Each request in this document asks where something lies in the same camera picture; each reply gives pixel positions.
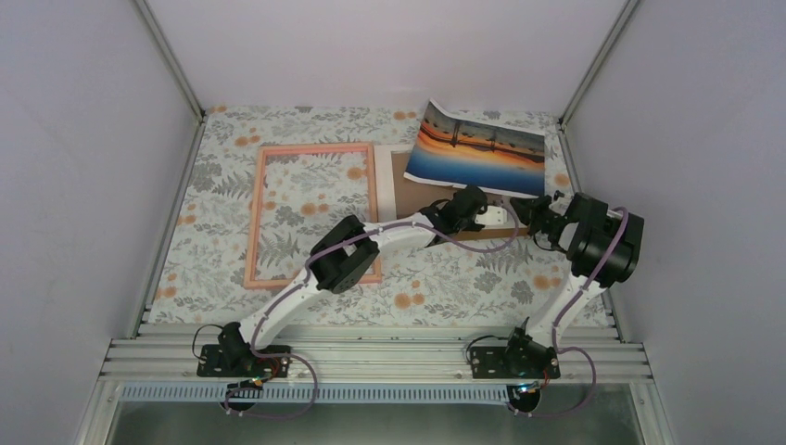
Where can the sunset lake photo print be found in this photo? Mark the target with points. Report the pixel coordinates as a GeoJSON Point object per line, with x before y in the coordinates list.
{"type": "Point", "coordinates": [455, 151]}

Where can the pink wooden picture frame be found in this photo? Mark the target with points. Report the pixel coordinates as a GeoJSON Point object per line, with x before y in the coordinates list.
{"type": "Point", "coordinates": [258, 215]}

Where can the grey slotted cable duct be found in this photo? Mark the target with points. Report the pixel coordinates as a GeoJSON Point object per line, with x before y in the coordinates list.
{"type": "Point", "coordinates": [326, 393]}

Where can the brown frame backing board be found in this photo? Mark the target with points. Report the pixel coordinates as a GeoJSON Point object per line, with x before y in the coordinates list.
{"type": "Point", "coordinates": [398, 197]}

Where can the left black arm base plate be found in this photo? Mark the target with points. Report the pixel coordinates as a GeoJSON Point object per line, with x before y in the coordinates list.
{"type": "Point", "coordinates": [271, 362]}

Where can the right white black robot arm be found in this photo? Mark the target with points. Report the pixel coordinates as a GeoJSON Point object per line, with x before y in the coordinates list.
{"type": "Point", "coordinates": [602, 246]}

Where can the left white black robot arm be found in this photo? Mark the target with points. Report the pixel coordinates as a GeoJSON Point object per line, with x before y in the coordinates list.
{"type": "Point", "coordinates": [341, 259]}

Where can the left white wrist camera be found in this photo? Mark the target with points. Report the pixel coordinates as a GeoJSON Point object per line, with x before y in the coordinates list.
{"type": "Point", "coordinates": [493, 216]}

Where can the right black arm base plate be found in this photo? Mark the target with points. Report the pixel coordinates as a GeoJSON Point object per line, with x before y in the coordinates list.
{"type": "Point", "coordinates": [488, 363]}

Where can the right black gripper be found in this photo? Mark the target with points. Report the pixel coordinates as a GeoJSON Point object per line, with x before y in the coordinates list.
{"type": "Point", "coordinates": [527, 209]}

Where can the aluminium mounting rail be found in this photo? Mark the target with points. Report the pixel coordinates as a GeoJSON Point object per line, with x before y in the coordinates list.
{"type": "Point", "coordinates": [372, 354]}

